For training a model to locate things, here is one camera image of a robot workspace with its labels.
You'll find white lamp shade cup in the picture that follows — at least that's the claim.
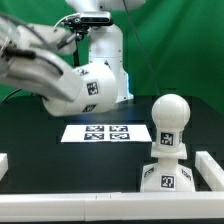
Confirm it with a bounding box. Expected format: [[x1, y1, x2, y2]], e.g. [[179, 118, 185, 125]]
[[43, 62, 118, 116]]

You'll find white light bulb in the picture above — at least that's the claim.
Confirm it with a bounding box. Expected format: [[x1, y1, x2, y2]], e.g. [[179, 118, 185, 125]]
[[151, 94, 191, 160]]

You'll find white left rail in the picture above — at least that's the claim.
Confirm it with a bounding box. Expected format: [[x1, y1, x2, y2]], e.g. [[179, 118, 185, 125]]
[[0, 153, 8, 181]]

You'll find black camera on stand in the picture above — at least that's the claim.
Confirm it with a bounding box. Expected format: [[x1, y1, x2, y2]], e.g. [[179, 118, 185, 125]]
[[61, 11, 113, 26]]

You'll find white lamp base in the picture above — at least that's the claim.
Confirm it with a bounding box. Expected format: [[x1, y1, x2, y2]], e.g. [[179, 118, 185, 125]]
[[140, 158, 195, 192]]

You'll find white marker tag sheet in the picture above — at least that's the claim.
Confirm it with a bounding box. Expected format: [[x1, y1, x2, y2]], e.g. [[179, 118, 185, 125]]
[[61, 124, 151, 143]]

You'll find black camera stand pole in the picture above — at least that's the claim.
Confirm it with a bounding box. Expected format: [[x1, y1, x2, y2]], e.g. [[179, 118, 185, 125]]
[[72, 28, 88, 67]]

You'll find white rail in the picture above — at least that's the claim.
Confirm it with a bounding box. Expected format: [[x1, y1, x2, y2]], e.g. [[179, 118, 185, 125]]
[[0, 191, 224, 222], [195, 151, 224, 192], [0, 153, 8, 181]]

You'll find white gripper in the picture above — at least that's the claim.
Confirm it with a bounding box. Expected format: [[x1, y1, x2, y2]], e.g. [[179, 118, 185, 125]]
[[0, 23, 82, 102]]

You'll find white right rail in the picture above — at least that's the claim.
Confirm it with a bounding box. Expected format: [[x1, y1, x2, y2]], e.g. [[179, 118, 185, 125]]
[[195, 151, 224, 192]]

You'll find white front rail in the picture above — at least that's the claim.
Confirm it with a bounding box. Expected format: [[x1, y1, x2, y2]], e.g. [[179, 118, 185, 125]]
[[0, 191, 224, 222]]

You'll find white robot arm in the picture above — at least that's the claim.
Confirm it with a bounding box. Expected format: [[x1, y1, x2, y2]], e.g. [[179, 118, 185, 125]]
[[0, 0, 146, 111]]

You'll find black cable on table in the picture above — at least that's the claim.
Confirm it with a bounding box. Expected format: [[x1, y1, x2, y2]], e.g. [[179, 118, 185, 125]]
[[0, 88, 21, 104]]

